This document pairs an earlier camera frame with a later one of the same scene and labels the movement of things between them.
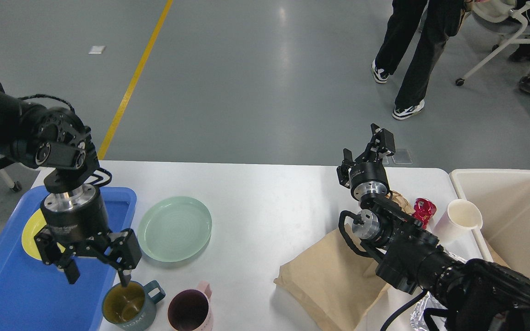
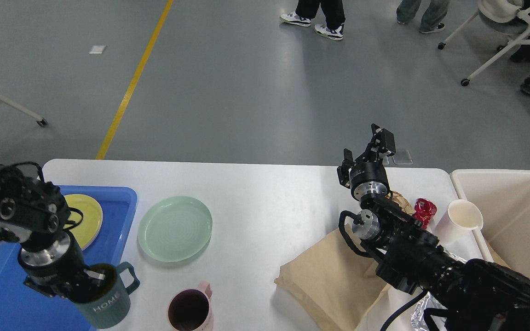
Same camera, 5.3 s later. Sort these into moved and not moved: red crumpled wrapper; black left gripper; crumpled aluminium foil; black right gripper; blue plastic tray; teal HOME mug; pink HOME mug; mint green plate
Moved: black left gripper; teal HOME mug
Not moved: blue plastic tray; crumpled aluminium foil; black right gripper; red crumpled wrapper; mint green plate; pink HOME mug
